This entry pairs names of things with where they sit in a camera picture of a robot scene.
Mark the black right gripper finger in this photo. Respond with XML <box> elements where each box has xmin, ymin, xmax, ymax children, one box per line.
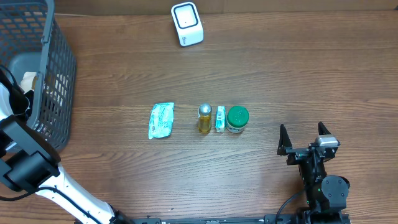
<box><xmin>277</xmin><ymin>124</ymin><xmax>293</xmax><ymax>155</ymax></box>
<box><xmin>318</xmin><ymin>121</ymin><xmax>331</xmax><ymax>135</ymax></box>

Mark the beige brown snack packet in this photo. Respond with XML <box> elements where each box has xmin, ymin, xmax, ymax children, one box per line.
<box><xmin>20</xmin><ymin>72</ymin><xmax>37</xmax><ymax>93</ymax></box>

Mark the green lid jar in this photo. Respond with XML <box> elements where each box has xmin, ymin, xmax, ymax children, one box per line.
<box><xmin>226</xmin><ymin>106</ymin><xmax>249</xmax><ymax>133</ymax></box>

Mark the teal Kleenex tissue pack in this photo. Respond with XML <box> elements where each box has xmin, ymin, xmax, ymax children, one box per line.
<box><xmin>215</xmin><ymin>106</ymin><xmax>226</xmax><ymax>133</ymax></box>

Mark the silver capped amber bottle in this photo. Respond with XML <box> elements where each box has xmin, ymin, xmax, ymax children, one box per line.
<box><xmin>198</xmin><ymin>103</ymin><xmax>212</xmax><ymax>134</ymax></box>

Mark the teal snack packet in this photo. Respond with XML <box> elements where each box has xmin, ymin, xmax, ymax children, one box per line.
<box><xmin>148</xmin><ymin>102</ymin><xmax>175</xmax><ymax>139</ymax></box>

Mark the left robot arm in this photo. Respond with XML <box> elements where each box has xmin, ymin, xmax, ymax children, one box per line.
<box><xmin>1</xmin><ymin>66</ymin><xmax>131</xmax><ymax>224</ymax></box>

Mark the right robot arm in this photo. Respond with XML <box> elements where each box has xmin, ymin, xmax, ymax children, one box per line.
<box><xmin>275</xmin><ymin>122</ymin><xmax>351</xmax><ymax>223</ymax></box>

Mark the white barcode scanner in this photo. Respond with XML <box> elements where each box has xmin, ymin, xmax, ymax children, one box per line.
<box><xmin>170</xmin><ymin>1</ymin><xmax>204</xmax><ymax>47</ymax></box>

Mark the grey plastic shopping basket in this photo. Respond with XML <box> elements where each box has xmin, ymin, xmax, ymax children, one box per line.
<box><xmin>1</xmin><ymin>0</ymin><xmax>76</xmax><ymax>151</ymax></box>

